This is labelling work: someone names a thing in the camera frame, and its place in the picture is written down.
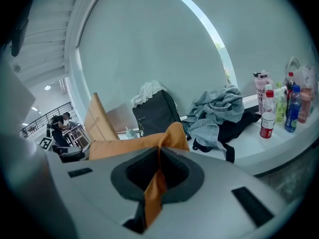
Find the light wooden table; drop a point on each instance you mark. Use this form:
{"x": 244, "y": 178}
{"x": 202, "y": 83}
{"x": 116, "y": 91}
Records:
{"x": 76, "y": 133}

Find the blue drink bottle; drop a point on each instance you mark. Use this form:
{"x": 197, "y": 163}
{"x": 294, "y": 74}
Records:
{"x": 292, "y": 111}

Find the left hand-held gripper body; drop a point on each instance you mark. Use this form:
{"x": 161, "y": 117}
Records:
{"x": 46, "y": 143}

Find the white cloth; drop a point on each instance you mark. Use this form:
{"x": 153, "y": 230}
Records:
{"x": 147, "y": 91}

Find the black bag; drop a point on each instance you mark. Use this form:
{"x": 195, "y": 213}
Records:
{"x": 236, "y": 128}

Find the dark grey backpack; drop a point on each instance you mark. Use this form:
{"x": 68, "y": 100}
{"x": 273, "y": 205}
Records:
{"x": 155, "y": 114}

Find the salmon pink tumbler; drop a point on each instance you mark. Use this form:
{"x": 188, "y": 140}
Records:
{"x": 305, "y": 103}

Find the dark soda bottle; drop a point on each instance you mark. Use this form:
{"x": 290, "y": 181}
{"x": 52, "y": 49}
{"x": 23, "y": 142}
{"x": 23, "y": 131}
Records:
{"x": 289, "y": 83}

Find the tan wooden board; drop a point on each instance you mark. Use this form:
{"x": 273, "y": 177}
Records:
{"x": 97, "y": 123}

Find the pink water bottle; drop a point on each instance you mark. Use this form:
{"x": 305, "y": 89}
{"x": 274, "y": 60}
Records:
{"x": 261, "y": 88}

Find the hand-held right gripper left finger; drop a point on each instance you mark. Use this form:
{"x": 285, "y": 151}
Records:
{"x": 124, "y": 180}

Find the white tote bag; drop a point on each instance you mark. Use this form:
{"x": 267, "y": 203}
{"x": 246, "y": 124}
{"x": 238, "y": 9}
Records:
{"x": 309, "y": 76}

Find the clear bottle with red cap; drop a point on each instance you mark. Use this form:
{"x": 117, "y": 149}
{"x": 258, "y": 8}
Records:
{"x": 268, "y": 118}

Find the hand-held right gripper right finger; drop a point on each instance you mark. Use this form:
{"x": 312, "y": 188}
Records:
{"x": 192, "y": 180}

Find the green drink bottle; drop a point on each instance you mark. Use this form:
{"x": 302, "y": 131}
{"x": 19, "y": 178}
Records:
{"x": 280, "y": 103}

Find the round ceiling lamp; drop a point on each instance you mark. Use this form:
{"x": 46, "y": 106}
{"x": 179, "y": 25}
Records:
{"x": 47, "y": 87}

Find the black metal railing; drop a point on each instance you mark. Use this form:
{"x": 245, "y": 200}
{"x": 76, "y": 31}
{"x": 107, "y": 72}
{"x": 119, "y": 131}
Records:
{"x": 40, "y": 119}

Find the light blue denim jacket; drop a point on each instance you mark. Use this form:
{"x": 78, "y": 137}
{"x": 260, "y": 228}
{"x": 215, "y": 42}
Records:
{"x": 216, "y": 106}

